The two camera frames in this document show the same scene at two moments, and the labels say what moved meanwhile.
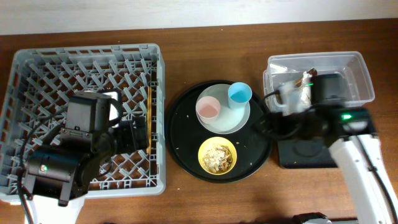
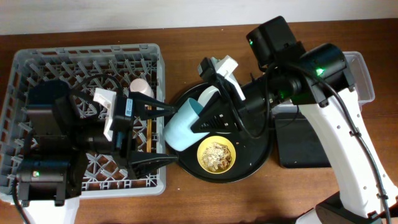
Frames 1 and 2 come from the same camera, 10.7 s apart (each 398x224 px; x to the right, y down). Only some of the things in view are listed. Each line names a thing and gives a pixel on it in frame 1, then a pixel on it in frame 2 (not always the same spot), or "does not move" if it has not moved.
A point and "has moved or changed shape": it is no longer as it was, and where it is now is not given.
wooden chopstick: [149, 112] does not move
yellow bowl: [217, 155] does not move
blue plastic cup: [239, 94] has moved or changed shape
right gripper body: [265, 125] -> [236, 112]
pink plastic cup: [208, 109] -> [140, 85]
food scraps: [217, 158] does not move
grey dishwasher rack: [34, 98] does not move
